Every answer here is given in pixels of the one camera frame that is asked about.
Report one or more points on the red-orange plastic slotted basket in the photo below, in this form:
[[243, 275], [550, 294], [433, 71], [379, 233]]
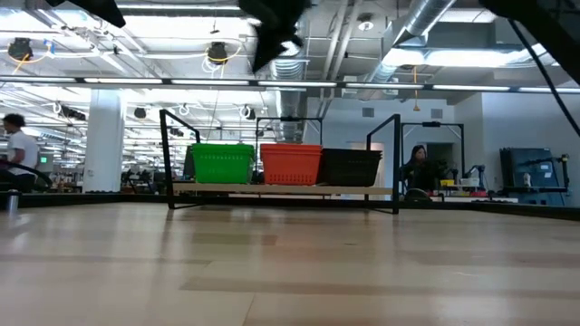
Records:
[[290, 146], [290, 167]]

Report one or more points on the black plastic slotted basket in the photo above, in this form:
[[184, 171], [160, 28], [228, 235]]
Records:
[[351, 150], [351, 154], [349, 172]]

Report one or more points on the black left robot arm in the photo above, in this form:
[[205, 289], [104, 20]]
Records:
[[99, 9]]

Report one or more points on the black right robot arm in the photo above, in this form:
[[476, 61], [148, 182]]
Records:
[[544, 27]]

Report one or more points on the long ceiling light strip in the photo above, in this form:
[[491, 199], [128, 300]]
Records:
[[385, 86]]

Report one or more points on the large ceiling light panel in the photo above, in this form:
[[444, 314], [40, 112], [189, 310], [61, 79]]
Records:
[[466, 58]]

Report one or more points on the person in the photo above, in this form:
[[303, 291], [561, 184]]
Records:
[[22, 149], [419, 174]]

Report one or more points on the white square pillar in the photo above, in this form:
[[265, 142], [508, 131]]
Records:
[[104, 145]]

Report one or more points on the background desk with equipment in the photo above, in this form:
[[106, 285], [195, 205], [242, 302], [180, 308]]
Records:
[[471, 181]]

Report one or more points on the blue equipment cabinet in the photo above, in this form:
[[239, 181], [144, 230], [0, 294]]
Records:
[[534, 176]]

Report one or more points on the small metal cylinder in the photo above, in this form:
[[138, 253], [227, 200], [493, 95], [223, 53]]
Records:
[[12, 201]]

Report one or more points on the silver ribbed ventilation duct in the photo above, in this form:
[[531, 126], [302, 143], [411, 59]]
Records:
[[290, 104], [426, 16]]

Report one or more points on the black rig frame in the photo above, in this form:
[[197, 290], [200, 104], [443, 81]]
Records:
[[432, 123], [290, 118]]

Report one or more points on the wooden shelf with black frame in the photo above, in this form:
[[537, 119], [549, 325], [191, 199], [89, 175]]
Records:
[[281, 188]]

